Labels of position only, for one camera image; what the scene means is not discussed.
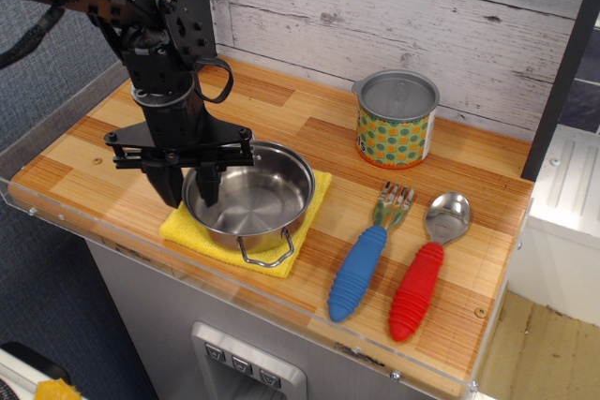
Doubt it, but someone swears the white toy sink unit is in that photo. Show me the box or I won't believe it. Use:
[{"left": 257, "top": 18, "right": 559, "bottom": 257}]
[{"left": 507, "top": 125, "right": 599, "bottom": 325}]

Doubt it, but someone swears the clear acrylic guard rail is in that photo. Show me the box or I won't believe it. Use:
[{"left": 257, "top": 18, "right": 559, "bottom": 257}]
[{"left": 2, "top": 61, "right": 533, "bottom": 399}]

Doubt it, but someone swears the orange sponge object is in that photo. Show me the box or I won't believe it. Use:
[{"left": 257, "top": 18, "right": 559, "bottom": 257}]
[{"left": 34, "top": 378, "right": 83, "bottom": 400}]

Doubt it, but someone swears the yellow dish towel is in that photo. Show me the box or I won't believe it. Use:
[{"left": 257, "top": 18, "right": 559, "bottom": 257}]
[{"left": 159, "top": 170, "right": 333, "bottom": 278}]

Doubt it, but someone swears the patterned tin can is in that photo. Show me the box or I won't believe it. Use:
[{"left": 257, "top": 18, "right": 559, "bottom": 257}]
[{"left": 352, "top": 69, "right": 440, "bottom": 170}]

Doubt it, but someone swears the stainless steel pot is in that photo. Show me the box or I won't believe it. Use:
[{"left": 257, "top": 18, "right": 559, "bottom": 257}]
[{"left": 182, "top": 141, "right": 316, "bottom": 270}]

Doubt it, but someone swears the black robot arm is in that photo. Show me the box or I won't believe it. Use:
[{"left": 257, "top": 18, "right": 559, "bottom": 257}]
[{"left": 1, "top": 0, "right": 253, "bottom": 207}]

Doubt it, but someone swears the silver dispenser button panel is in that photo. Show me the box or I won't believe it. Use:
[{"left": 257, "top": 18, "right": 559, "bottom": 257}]
[{"left": 191, "top": 321, "right": 308, "bottom": 399}]

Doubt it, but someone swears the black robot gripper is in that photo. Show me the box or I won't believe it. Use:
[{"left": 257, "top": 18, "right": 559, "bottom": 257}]
[{"left": 104, "top": 90, "right": 253, "bottom": 208}]

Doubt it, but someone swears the black cable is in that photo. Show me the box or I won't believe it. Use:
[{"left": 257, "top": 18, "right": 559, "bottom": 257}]
[{"left": 0, "top": 6, "right": 234, "bottom": 104}]

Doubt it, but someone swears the blue handled fork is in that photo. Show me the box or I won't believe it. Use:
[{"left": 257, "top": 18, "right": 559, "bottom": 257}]
[{"left": 327, "top": 182, "right": 414, "bottom": 322}]

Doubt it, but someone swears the red handled spoon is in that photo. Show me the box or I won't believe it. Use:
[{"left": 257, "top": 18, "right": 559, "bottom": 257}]
[{"left": 388, "top": 192, "right": 471, "bottom": 342}]

